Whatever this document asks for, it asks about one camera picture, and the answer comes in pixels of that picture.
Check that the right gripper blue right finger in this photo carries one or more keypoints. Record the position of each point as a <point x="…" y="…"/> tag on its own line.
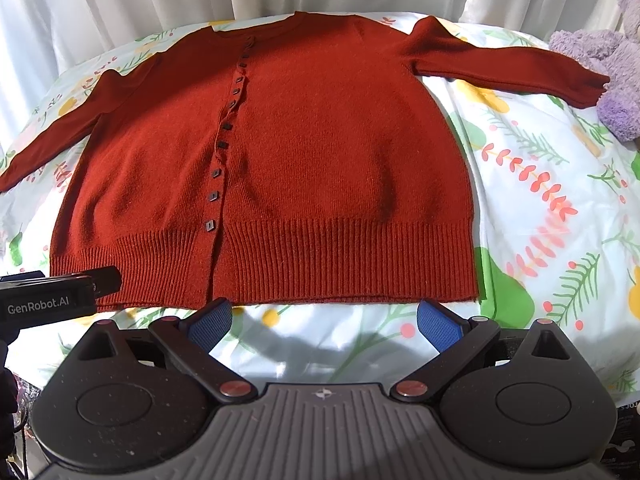
<point x="461" y="343"/>

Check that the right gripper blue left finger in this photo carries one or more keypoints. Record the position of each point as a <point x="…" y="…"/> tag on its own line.
<point x="187" y="342"/>

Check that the red knit cardigan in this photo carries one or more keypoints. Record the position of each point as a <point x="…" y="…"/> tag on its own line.
<point x="297" y="161"/>

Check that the purple plush toy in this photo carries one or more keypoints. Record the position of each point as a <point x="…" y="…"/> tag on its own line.
<point x="616" y="55"/>

